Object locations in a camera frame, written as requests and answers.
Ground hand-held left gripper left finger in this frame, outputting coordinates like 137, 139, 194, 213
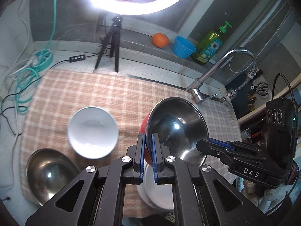
25, 133, 147, 226

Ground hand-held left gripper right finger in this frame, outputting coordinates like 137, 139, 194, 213
152, 133, 274, 226

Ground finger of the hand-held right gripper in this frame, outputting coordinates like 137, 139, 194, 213
196, 139, 236, 164
208, 138, 237, 150

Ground steel bowl with red outside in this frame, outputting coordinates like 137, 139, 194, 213
141, 97, 209, 167

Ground plain white plate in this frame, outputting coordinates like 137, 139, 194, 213
138, 166, 176, 210

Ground black scissors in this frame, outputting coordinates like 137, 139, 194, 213
255, 82, 268, 96

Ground white ceramic bowl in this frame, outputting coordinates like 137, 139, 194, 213
68, 107, 119, 159

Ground beige checked cloth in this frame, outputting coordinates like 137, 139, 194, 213
19, 69, 241, 218

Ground chrome faucet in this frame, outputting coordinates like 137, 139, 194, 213
185, 48, 262, 104

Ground large steel bowl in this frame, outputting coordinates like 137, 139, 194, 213
25, 148, 81, 206

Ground green dish soap bottle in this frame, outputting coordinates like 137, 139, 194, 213
190, 21, 232, 66

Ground blue ribbed cup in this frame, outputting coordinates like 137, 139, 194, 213
172, 36, 197, 59

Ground orange fruit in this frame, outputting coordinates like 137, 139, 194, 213
152, 33, 170, 49

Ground black tripod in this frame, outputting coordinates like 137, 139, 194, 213
94, 16, 124, 73

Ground black gooseneck cable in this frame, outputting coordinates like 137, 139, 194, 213
272, 74, 297, 104

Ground white cable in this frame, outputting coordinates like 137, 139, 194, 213
5, 0, 38, 165

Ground black light cable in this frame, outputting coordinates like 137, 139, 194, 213
0, 60, 71, 136

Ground teal cable reel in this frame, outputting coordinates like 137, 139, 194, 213
33, 49, 54, 71

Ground teal cable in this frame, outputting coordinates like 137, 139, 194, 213
14, 0, 59, 113

